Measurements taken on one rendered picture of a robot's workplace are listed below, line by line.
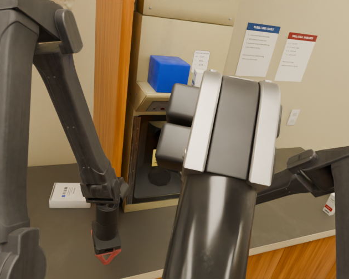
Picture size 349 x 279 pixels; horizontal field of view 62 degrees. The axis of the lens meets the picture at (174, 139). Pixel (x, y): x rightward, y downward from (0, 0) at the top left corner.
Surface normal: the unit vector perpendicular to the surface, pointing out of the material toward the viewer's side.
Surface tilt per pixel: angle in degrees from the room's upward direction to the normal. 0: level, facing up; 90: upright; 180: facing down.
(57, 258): 0
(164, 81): 90
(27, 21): 74
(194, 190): 57
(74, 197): 0
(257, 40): 90
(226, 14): 90
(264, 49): 90
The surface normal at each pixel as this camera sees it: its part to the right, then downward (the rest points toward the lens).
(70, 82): 0.97, 0.02
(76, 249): 0.15, -0.87
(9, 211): 0.96, -0.20
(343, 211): -0.74, -0.65
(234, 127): 0.00, -0.32
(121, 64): 0.36, 0.48
